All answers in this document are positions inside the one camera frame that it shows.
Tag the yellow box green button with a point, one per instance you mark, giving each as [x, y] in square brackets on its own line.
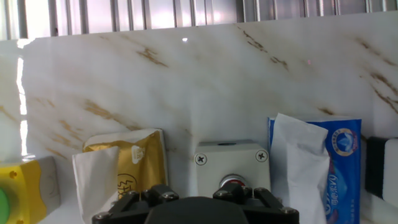
[25, 189]

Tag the blue tissue pack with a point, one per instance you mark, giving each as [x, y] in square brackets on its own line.
[342, 168]

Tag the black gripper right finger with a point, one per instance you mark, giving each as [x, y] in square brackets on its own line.
[261, 205]

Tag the grey box small red button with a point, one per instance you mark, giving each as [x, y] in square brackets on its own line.
[230, 161]

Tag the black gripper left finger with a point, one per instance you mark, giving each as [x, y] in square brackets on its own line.
[133, 205]

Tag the gold tissue pack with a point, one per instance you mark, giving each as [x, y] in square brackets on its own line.
[143, 161]

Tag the white marble pattern mat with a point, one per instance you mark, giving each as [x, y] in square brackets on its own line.
[202, 87]

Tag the grey box large red button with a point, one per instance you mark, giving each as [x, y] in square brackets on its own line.
[385, 168]

